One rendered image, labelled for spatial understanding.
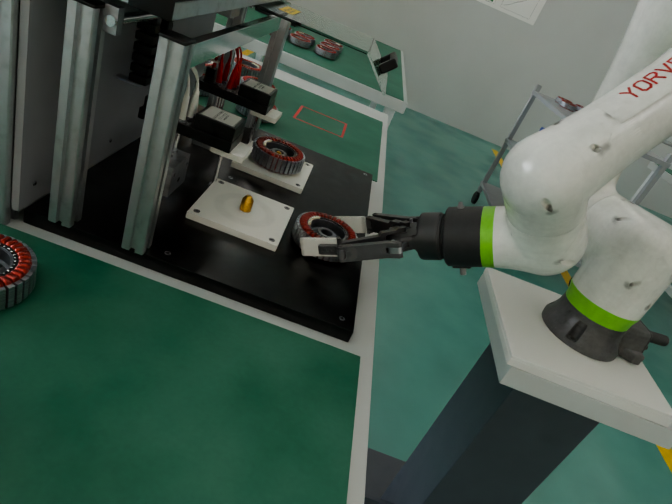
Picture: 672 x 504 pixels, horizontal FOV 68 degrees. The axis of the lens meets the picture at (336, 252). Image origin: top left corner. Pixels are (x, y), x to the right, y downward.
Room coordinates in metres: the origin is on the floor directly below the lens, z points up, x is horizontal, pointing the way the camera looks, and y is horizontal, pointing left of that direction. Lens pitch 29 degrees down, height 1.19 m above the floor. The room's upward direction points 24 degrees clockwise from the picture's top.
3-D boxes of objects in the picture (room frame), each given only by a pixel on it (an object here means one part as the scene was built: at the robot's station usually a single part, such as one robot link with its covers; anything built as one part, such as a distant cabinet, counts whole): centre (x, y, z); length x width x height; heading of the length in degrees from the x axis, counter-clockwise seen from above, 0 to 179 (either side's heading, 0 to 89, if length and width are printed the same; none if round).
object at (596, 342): (0.86, -0.54, 0.80); 0.26 x 0.15 x 0.06; 103
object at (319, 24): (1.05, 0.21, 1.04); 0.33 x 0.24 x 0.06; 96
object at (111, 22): (0.84, 0.36, 1.04); 0.62 x 0.02 x 0.03; 6
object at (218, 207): (0.74, 0.17, 0.78); 0.15 x 0.15 x 0.01; 6
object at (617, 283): (0.86, -0.47, 0.92); 0.16 x 0.13 x 0.19; 39
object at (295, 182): (0.98, 0.19, 0.78); 0.15 x 0.15 x 0.01; 6
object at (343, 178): (0.86, 0.20, 0.76); 0.64 x 0.47 x 0.02; 6
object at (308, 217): (0.76, 0.03, 0.79); 0.11 x 0.11 x 0.04
